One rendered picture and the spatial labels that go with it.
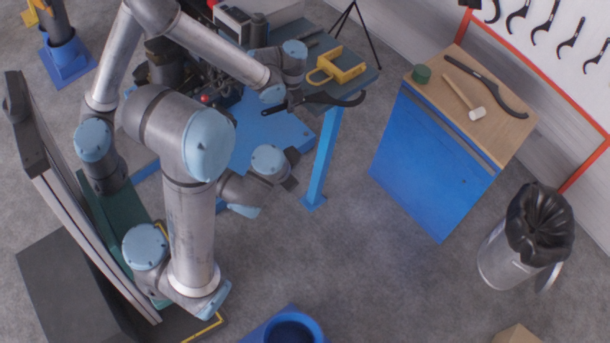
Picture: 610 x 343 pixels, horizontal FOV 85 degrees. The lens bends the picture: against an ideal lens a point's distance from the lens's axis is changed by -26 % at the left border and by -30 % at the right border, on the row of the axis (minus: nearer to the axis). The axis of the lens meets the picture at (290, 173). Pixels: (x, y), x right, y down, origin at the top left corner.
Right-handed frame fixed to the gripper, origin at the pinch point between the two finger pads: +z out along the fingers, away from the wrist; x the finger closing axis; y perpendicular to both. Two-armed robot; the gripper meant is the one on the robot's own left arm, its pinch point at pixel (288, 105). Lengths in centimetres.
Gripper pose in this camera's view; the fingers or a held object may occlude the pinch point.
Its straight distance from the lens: 185.0
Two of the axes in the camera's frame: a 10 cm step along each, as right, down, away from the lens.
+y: 8.8, -3.5, 3.1
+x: -4.6, -7.7, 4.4
